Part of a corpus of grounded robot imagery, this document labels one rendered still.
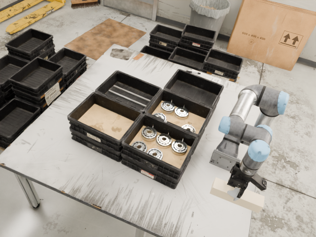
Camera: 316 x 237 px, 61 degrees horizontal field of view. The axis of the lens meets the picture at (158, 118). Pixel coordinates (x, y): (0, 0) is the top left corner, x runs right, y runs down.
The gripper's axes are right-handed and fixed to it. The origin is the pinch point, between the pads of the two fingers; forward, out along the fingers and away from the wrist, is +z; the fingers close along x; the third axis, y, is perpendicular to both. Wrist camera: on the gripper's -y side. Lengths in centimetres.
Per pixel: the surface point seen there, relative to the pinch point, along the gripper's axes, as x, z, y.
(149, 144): -28, 26, 55
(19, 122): -39, 80, 184
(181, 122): -56, 26, 42
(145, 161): -13, 22, 51
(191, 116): -65, 26, 37
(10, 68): -89, 69, 234
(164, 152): -26, 26, 44
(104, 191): 8, 38, 68
